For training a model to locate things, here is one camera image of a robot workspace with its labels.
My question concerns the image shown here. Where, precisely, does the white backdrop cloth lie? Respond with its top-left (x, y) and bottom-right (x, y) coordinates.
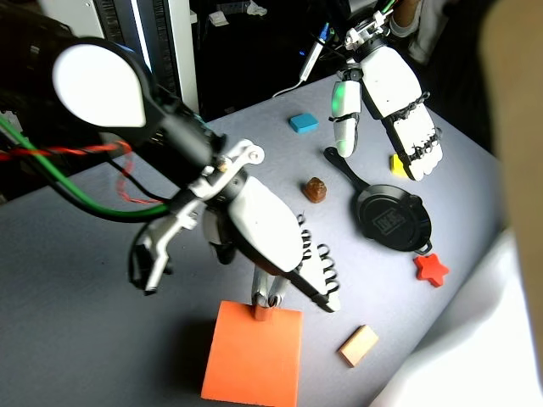
top-left (368, 228), bottom-right (543, 407)

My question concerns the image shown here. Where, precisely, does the green cable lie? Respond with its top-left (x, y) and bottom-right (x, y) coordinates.
top-left (0, 116), bottom-right (171, 220)

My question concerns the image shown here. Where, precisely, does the brown meat chunk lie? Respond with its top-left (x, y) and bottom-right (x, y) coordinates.
top-left (301, 176), bottom-right (330, 204)

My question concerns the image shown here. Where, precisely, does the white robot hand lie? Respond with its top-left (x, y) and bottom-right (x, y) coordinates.
top-left (202, 176), bottom-right (343, 314)
top-left (329, 44), bottom-right (445, 182)

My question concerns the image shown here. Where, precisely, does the white cable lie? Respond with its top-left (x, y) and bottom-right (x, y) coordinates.
top-left (271, 78), bottom-right (305, 99)

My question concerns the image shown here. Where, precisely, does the black frying pan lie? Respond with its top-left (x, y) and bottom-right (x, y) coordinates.
top-left (323, 147), bottom-right (434, 254)

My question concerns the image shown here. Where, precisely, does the orange cube block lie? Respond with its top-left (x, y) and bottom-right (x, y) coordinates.
top-left (200, 299), bottom-right (304, 407)

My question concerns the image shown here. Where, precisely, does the person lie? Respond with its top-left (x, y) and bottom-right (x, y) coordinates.
top-left (388, 0), bottom-right (457, 64)

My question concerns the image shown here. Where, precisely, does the red and black twisted cable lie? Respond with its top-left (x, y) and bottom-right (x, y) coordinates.
top-left (0, 141), bottom-right (171, 205)

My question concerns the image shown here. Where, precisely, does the white power strip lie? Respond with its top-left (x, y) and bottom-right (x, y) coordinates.
top-left (299, 36), bottom-right (328, 84)

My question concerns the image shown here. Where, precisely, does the red star block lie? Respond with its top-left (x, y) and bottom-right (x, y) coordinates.
top-left (413, 253), bottom-right (451, 288)

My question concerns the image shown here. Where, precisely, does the beige board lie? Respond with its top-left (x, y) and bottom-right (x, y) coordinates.
top-left (479, 0), bottom-right (543, 306)

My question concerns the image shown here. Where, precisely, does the yellow block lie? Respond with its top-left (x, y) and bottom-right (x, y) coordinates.
top-left (389, 153), bottom-right (411, 178)

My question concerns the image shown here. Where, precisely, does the wooden rectangular block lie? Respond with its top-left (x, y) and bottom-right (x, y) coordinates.
top-left (338, 325), bottom-right (380, 369)

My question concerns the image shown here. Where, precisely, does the white computer tower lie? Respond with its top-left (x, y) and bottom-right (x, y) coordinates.
top-left (37, 0), bottom-right (200, 118)

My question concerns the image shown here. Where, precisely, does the blue block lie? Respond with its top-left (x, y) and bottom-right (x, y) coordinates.
top-left (288, 112), bottom-right (320, 135)

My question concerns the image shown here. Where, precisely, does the grey table cloth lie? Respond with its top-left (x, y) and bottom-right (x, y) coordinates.
top-left (0, 71), bottom-right (510, 407)

